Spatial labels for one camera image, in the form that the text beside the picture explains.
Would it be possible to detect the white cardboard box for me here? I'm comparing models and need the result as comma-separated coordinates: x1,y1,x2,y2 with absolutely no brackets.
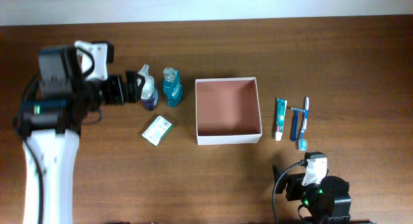
195,77,263,145

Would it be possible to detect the blue disposable razor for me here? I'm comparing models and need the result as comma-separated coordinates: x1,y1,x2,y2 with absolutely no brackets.
290,107,305,142

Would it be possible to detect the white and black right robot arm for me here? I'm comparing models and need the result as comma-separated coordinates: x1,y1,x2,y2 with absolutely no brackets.
272,165,351,224

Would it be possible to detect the teal mouthwash bottle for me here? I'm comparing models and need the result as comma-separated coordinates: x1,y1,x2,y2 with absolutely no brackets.
163,67,183,107

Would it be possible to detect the green white soap box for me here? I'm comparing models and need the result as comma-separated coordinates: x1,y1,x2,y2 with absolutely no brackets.
141,116,173,147

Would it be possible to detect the blue white toothbrush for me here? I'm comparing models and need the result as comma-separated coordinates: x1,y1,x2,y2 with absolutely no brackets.
298,97,309,151

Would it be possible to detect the teal toothpaste tube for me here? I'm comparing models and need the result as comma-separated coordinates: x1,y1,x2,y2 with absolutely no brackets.
275,98,287,141

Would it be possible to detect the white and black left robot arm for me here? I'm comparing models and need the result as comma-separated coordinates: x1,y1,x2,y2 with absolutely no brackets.
13,41,143,223

